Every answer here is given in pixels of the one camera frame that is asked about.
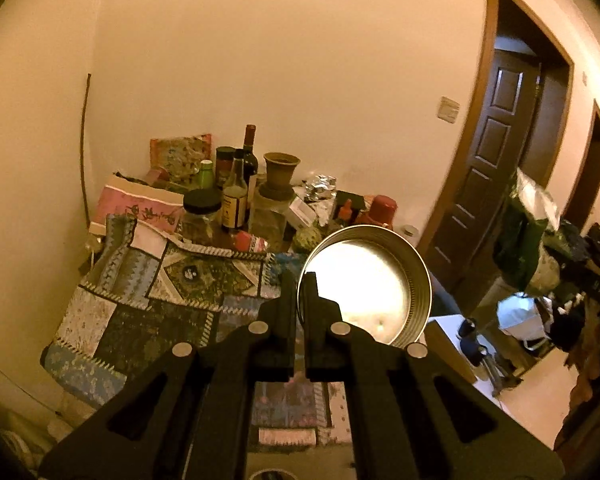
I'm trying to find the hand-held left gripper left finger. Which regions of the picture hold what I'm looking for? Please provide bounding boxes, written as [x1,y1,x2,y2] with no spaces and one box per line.
[37,271,299,480]

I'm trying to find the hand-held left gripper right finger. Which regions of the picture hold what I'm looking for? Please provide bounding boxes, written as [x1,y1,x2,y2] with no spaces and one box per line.
[300,271,566,480]

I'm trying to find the round metal tin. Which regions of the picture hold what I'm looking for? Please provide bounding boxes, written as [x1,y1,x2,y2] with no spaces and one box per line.
[296,224,433,349]

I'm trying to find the green round vegetable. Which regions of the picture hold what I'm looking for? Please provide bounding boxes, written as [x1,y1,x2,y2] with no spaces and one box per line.
[293,226,326,255]

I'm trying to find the red-lidded container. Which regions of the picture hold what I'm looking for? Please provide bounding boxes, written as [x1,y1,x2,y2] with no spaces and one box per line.
[232,231,269,254]

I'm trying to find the large glass jar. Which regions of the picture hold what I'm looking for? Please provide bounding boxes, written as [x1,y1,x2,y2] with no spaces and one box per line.
[250,192,294,254]

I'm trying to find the small white carton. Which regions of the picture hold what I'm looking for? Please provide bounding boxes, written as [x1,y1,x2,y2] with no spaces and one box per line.
[285,195,316,229]

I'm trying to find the clear labelled glass bottle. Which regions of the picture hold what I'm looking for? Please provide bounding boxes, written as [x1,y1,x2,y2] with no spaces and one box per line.
[221,148,250,234]

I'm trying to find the black-lidded glass jar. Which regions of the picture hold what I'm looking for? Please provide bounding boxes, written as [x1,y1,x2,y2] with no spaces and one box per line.
[181,188,223,247]

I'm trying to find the white low board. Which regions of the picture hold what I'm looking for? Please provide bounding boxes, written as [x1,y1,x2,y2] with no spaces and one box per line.
[424,315,482,387]

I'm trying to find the red jug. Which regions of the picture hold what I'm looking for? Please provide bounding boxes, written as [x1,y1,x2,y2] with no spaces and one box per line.
[360,195,399,229]

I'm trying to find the patchwork tablecloth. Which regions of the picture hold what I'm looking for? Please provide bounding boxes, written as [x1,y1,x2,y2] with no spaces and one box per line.
[40,212,353,446]

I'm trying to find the crumpled foil wrapper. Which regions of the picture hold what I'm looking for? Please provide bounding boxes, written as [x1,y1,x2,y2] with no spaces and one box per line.
[302,174,337,201]

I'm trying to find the clay vase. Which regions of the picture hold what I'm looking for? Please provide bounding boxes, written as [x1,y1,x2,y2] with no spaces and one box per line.
[263,152,301,197]

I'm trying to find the red-labelled dark jar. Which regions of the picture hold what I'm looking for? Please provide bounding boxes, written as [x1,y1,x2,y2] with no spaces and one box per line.
[215,146,237,189]

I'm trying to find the green-capped bottle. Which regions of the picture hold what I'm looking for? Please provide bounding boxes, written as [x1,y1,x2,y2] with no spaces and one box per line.
[195,160,215,191]

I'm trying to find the dark wine bottle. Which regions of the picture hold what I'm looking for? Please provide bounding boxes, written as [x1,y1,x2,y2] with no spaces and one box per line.
[242,124,259,183]

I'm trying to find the pink floral box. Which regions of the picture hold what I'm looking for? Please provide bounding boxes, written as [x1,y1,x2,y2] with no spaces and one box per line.
[90,175,186,234]

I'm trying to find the floral cushion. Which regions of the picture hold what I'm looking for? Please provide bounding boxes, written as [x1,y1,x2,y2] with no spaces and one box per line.
[149,133,214,184]

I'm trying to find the white plastic bag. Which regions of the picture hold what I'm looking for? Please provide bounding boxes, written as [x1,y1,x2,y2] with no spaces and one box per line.
[497,297,542,342]

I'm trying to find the green bag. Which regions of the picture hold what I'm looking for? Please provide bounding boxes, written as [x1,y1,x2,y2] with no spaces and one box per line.
[492,195,549,292]

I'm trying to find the brown panelled door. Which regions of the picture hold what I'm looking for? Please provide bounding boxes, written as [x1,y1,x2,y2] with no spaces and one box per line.
[422,50,542,292]

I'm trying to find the dark clothing pile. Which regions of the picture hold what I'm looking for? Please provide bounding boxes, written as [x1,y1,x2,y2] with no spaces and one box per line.
[550,220,600,351]

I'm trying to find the wall light switch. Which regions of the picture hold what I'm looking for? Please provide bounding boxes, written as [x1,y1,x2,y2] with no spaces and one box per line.
[437,96,461,124]

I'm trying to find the brown wooden door frame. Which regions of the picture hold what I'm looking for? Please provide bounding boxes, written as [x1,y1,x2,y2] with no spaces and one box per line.
[562,100,600,232]
[415,0,576,281]

